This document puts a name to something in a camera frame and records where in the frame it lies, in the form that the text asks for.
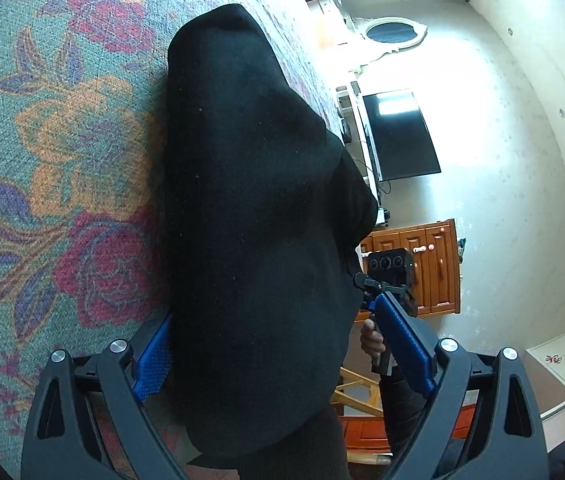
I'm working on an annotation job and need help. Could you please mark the person's dark trouser leg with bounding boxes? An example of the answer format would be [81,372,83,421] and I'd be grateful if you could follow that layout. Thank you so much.
[232,404,351,480]

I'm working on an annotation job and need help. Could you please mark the white oval mirror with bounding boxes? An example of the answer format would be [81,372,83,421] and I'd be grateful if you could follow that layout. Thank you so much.
[356,16,429,69]

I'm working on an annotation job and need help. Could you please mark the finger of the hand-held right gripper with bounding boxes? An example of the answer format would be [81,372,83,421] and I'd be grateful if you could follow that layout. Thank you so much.
[353,272,408,313]

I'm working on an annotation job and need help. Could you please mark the white vanity dresser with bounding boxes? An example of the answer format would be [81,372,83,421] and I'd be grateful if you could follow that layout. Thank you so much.
[312,0,365,83]

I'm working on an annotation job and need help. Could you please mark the black pants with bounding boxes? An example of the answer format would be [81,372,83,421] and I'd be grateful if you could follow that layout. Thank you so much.
[160,3,381,467]

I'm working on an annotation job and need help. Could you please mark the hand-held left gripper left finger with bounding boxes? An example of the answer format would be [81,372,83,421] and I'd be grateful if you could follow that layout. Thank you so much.
[21,310,189,480]

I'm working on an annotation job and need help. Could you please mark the person's right forearm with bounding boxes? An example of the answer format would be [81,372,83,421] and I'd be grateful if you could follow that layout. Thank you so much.
[379,364,444,463]

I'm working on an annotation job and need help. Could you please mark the person's right hand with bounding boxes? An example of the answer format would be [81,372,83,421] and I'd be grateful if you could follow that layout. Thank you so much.
[359,319,387,362]

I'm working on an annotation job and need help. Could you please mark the white floral cabinet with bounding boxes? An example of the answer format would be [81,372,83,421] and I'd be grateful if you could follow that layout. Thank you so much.
[521,329,565,422]

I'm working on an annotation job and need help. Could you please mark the brown wooden cabinet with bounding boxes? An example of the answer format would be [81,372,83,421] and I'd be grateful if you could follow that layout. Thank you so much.
[361,218,463,317]

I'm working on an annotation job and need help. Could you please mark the black flat television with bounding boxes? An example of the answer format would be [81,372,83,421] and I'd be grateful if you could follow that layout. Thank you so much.
[361,88,442,183]

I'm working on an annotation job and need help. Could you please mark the floral bedspread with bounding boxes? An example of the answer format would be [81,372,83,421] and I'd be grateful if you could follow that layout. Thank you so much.
[0,0,359,480]

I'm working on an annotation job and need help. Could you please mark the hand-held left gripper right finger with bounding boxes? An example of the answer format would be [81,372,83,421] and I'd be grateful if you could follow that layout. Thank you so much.
[375,291,549,480]

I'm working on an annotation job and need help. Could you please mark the white television stand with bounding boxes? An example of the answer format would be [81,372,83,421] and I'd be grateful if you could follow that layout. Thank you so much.
[336,80,391,223]

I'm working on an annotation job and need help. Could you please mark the wooden stool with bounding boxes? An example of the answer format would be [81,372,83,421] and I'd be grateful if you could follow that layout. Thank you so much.
[329,366,394,467]

